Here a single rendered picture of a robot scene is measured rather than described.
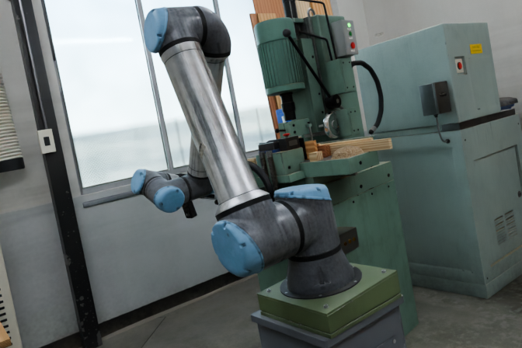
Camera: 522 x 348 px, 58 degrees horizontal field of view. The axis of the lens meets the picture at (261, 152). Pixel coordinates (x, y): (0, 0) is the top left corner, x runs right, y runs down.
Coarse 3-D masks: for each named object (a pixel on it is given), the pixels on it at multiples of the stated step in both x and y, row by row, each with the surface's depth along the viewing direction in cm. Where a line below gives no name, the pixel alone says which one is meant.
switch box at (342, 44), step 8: (336, 24) 214; (344, 24) 214; (352, 24) 218; (336, 32) 215; (344, 32) 213; (352, 32) 218; (336, 40) 216; (344, 40) 213; (352, 40) 217; (336, 48) 217; (344, 48) 214; (352, 48) 216; (344, 56) 218
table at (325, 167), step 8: (368, 152) 180; (376, 152) 184; (320, 160) 182; (328, 160) 177; (336, 160) 174; (344, 160) 171; (352, 160) 172; (360, 160) 176; (368, 160) 180; (376, 160) 184; (304, 168) 185; (312, 168) 182; (320, 168) 180; (328, 168) 177; (336, 168) 174; (344, 168) 172; (352, 168) 172; (360, 168) 176; (256, 176) 204; (280, 176) 181; (288, 176) 179; (296, 176) 181; (304, 176) 185; (312, 176) 183
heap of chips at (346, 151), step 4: (340, 148) 177; (344, 148) 176; (348, 148) 176; (352, 148) 177; (356, 148) 178; (360, 148) 180; (336, 152) 176; (340, 152) 175; (344, 152) 174; (348, 152) 174; (352, 152) 175; (356, 152) 176; (360, 152) 178; (332, 156) 177; (336, 156) 175; (340, 156) 174; (344, 156) 173; (348, 156) 173
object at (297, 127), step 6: (294, 120) 204; (300, 120) 206; (306, 120) 210; (282, 126) 205; (288, 126) 202; (294, 126) 204; (300, 126) 206; (282, 132) 205; (288, 132) 203; (294, 132) 202; (300, 132) 206; (306, 132) 209
